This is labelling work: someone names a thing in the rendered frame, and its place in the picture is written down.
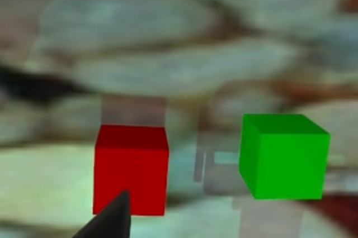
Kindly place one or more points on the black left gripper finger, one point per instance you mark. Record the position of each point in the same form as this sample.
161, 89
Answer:
112, 219

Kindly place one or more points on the red cube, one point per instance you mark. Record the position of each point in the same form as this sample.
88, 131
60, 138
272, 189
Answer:
131, 165

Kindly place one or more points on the green cube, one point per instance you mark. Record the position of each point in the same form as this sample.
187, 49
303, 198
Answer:
282, 159

